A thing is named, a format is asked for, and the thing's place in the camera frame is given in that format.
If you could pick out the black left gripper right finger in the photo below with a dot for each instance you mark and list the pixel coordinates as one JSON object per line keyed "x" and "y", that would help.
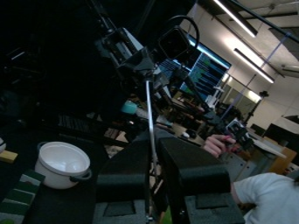
{"x": 194, "y": 178}

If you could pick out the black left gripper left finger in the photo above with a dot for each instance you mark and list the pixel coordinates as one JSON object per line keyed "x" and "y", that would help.
{"x": 121, "y": 175}

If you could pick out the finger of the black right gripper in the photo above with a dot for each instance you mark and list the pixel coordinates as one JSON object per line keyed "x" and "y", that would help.
{"x": 163, "y": 81}
{"x": 137, "y": 65}

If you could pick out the black leader arm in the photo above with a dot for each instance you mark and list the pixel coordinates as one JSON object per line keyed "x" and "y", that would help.
{"x": 230, "y": 128}

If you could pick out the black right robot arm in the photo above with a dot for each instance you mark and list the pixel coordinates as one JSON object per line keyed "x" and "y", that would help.
{"x": 101, "y": 14}

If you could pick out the person's hand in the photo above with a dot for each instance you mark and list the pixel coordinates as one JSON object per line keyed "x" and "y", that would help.
{"x": 217, "y": 144}

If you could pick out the computer monitor with blue screen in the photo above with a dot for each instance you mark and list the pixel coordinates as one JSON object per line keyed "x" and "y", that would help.
{"x": 206, "y": 73}

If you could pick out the teal round object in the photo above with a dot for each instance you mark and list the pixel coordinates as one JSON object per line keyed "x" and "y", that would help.
{"x": 129, "y": 107}

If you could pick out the person in white shirt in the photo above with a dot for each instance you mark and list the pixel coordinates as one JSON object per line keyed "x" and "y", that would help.
{"x": 273, "y": 198}

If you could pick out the wooden desk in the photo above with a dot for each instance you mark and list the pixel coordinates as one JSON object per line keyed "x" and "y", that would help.
{"x": 281, "y": 157}

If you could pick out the long ceiling light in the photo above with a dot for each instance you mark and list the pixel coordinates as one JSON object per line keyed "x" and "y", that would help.
{"x": 256, "y": 65}
{"x": 235, "y": 17}

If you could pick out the black tripod stand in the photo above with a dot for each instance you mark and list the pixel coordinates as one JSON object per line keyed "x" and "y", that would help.
{"x": 260, "y": 105}

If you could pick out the green stepped toy block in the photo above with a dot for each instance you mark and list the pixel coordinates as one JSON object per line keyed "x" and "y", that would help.
{"x": 19, "y": 195}

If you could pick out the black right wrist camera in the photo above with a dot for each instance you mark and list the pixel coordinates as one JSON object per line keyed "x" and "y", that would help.
{"x": 175, "y": 42}

